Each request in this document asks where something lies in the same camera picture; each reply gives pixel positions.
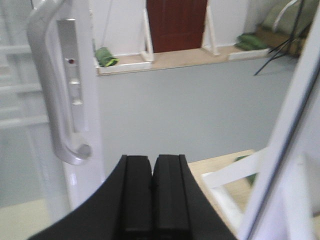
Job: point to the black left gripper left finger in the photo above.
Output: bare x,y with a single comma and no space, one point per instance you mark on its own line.
120,209

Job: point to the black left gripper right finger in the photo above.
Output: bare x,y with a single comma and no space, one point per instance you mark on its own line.
181,211

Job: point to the white framed sliding glass door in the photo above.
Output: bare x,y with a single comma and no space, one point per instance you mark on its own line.
50,141

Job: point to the silver door handle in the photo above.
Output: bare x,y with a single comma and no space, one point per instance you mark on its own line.
37,28

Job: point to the green sandbag near brown door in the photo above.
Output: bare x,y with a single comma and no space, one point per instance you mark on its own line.
105,58

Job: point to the dark brown wooden door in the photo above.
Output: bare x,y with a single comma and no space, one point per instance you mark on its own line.
176,25

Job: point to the silver door lock plate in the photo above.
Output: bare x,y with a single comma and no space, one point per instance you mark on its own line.
70,55

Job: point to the light wooden floor platform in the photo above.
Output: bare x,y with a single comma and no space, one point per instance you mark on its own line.
20,221

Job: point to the green sandbag pile right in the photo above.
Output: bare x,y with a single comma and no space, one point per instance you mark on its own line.
250,42

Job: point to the black tripod stand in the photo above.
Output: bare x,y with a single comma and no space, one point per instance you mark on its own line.
283,49

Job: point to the white triangular support bracket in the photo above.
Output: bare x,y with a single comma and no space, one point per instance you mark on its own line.
227,189

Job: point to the white door frame post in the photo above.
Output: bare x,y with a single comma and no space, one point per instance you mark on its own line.
286,194

